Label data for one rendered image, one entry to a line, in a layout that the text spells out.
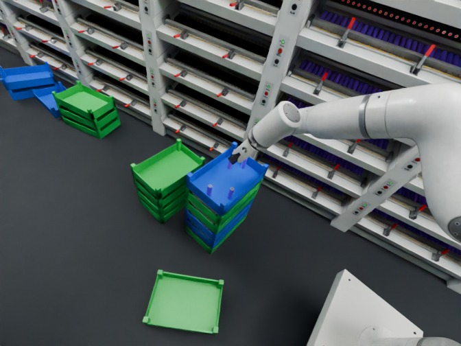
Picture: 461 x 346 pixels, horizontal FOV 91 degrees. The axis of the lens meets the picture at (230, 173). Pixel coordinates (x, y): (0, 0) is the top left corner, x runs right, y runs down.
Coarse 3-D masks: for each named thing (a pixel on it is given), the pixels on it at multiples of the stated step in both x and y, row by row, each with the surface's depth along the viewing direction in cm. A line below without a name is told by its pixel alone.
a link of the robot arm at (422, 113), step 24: (384, 96) 41; (408, 96) 38; (432, 96) 35; (456, 96) 34; (384, 120) 41; (408, 120) 38; (432, 120) 36; (456, 120) 34; (432, 144) 37; (456, 144) 34; (432, 168) 36; (456, 168) 34; (432, 192) 36; (456, 192) 33; (456, 216) 33; (456, 240) 34
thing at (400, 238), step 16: (368, 224) 130; (384, 224) 130; (400, 224) 128; (384, 240) 131; (400, 240) 127; (416, 240) 127; (432, 240) 125; (416, 256) 126; (432, 256) 123; (448, 256) 124; (448, 272) 122
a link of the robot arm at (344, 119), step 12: (360, 96) 46; (300, 108) 69; (312, 108) 54; (324, 108) 50; (336, 108) 48; (348, 108) 46; (360, 108) 44; (312, 120) 52; (324, 120) 50; (336, 120) 48; (348, 120) 46; (360, 120) 44; (300, 132) 70; (312, 132) 54; (324, 132) 51; (336, 132) 49; (348, 132) 47; (360, 132) 45
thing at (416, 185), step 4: (416, 176) 97; (412, 180) 102; (416, 180) 102; (420, 180) 102; (408, 184) 102; (412, 184) 101; (416, 184) 101; (420, 184) 101; (408, 188) 104; (412, 188) 103; (416, 188) 102; (420, 188) 101; (416, 192) 104; (420, 192) 103; (424, 192) 101
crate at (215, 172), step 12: (228, 156) 108; (204, 168) 96; (216, 168) 102; (240, 168) 105; (252, 168) 106; (264, 168) 98; (192, 180) 90; (204, 180) 97; (216, 180) 98; (228, 180) 99; (240, 180) 100; (252, 180) 101; (204, 192) 93; (216, 192) 94; (240, 192) 96; (216, 204) 84; (228, 204) 85
